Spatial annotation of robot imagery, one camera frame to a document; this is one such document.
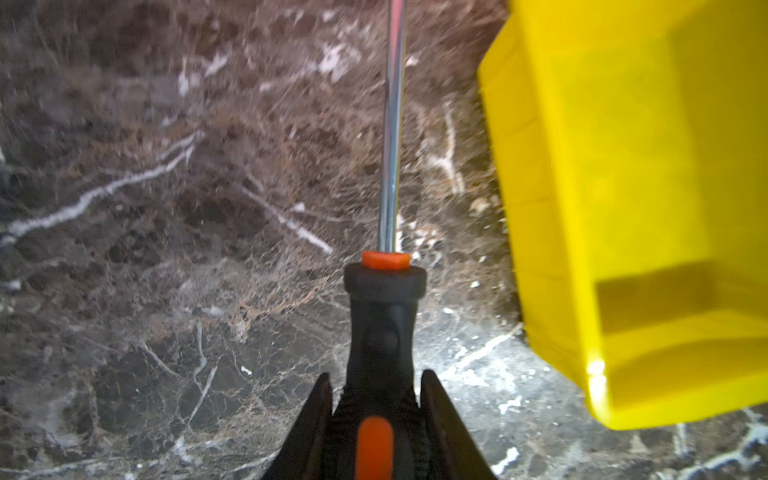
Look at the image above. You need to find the yellow plastic bin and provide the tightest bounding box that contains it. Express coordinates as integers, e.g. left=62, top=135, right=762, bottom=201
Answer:
left=478, top=1, right=767, bottom=430

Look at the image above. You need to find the black orange screwdriver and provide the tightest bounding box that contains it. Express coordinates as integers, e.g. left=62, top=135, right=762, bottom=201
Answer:
left=323, top=1, right=430, bottom=479

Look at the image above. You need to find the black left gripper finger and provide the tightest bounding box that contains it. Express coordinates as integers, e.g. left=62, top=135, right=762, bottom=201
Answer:
left=262, top=373, right=333, bottom=480

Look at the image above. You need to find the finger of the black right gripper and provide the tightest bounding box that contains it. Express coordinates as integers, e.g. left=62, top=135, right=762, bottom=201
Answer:
left=420, top=370, right=496, bottom=480

